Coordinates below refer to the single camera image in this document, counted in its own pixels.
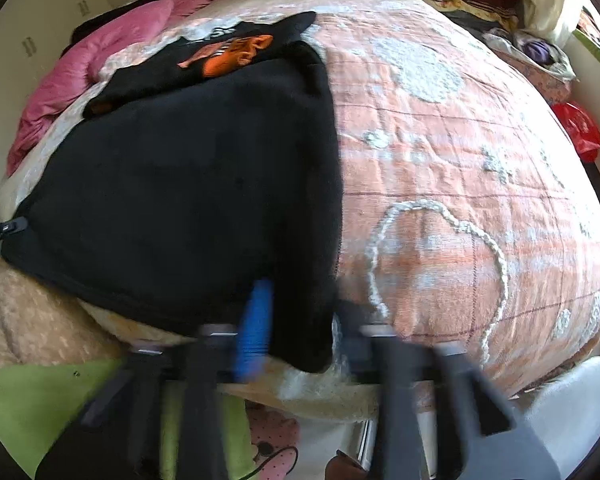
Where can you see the beige fluffy blanket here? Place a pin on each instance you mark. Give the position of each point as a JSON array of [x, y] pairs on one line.
[[30, 320]]

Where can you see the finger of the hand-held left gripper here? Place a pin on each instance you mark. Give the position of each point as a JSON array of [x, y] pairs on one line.
[[5, 229]]

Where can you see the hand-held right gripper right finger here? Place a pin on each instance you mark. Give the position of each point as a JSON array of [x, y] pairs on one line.
[[360, 355]]

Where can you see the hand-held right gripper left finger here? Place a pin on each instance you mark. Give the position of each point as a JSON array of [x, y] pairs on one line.
[[252, 332]]

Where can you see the pink printed slipper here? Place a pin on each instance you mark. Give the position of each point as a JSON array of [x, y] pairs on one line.
[[275, 435]]

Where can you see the black sweater with orange cuffs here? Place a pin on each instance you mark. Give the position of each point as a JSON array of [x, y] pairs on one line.
[[180, 185]]

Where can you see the cream wardrobe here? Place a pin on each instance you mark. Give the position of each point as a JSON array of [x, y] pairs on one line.
[[40, 20]]

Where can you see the cream curtain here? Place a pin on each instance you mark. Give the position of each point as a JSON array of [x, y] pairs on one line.
[[550, 0]]

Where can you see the clear plastic bag of clothes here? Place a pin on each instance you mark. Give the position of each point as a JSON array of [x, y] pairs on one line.
[[535, 52]]

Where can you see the red plastic bag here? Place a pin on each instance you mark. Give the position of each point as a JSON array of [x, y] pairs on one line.
[[580, 130]]

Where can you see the green cloth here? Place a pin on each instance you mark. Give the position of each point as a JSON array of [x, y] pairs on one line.
[[30, 400]]

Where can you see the person's right hand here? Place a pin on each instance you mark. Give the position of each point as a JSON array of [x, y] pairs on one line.
[[345, 466]]

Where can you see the black garment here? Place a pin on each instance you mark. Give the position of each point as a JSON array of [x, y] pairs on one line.
[[87, 27]]

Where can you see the orange plaid tufted blanket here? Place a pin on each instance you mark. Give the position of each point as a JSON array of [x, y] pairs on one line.
[[455, 160]]

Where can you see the white object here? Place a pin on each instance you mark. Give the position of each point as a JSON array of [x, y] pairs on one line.
[[575, 395]]

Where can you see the pink comforter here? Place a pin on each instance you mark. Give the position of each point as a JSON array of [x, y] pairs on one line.
[[55, 90]]

